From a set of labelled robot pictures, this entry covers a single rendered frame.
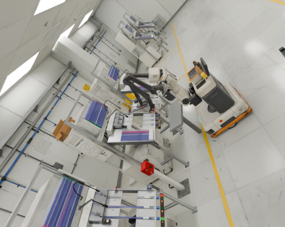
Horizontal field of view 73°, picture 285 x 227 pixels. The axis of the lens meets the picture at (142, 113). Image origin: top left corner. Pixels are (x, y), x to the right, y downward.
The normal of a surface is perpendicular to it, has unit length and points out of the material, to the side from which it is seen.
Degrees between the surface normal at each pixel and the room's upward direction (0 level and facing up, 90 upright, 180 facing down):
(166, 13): 90
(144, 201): 47
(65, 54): 90
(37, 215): 90
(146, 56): 90
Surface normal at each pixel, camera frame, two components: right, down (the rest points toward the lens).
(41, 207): 0.64, -0.58
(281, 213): -0.77, -0.53
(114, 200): -0.06, -0.79
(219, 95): -0.01, 0.58
